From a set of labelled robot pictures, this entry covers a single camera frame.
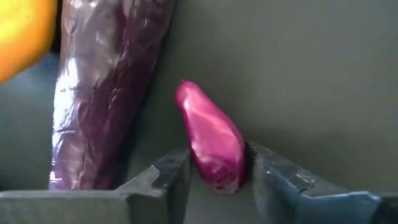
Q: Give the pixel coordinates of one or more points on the long dark purple eggplant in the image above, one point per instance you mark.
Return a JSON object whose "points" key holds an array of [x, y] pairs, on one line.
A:
{"points": [[99, 93]]}

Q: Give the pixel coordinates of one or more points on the small magenta eggplant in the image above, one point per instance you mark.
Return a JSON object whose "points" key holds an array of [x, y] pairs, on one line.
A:
{"points": [[211, 140]]}

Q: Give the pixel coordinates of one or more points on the black table mat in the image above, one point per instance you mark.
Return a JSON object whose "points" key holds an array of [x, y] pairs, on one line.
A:
{"points": [[295, 77]]}

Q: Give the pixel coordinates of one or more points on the yellow lemon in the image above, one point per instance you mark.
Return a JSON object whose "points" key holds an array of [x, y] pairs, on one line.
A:
{"points": [[21, 31]]}

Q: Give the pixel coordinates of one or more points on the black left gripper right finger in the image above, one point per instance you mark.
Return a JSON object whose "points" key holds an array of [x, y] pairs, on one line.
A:
{"points": [[295, 205]]}

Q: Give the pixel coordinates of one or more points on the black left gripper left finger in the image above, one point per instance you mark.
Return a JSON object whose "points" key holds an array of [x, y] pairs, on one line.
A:
{"points": [[93, 208]]}

